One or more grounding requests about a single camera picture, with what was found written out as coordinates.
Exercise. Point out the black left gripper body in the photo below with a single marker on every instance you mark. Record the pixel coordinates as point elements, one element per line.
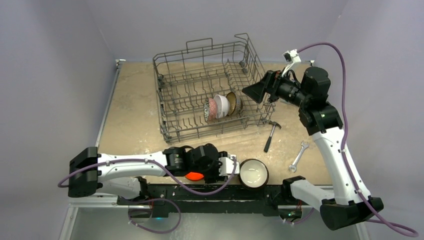
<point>211,171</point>

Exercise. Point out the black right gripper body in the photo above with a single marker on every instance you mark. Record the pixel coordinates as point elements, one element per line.
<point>271,85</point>

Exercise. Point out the floral patterned bowl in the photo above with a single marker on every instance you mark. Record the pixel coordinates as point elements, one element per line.
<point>210,109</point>

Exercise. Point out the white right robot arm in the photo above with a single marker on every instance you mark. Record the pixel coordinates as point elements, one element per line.
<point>351,202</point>

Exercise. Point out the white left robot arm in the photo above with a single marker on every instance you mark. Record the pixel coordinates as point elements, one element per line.
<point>92,172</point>

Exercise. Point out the orange bowl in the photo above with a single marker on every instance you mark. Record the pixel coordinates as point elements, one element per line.
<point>194,176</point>

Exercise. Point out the brown gold patterned bowl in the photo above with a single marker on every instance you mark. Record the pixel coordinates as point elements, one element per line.
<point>235,103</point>

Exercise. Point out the black bowl white inside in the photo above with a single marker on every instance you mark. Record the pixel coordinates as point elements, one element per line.
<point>253,174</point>

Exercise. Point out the silver wrench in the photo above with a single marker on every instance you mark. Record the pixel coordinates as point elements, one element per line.
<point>293,167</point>

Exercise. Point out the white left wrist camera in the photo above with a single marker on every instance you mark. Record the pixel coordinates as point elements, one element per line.
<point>228,165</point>

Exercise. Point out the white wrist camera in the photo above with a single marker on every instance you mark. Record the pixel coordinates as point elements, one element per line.
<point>292,59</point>
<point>228,165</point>

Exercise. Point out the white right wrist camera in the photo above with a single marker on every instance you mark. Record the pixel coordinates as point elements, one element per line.
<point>292,59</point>

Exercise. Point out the black handled hammer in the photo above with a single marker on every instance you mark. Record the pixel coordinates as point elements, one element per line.
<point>269,140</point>

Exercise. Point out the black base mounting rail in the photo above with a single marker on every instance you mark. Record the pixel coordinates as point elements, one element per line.
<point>164,199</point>

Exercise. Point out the grey wire dish rack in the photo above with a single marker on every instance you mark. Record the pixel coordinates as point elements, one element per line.
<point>185,80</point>

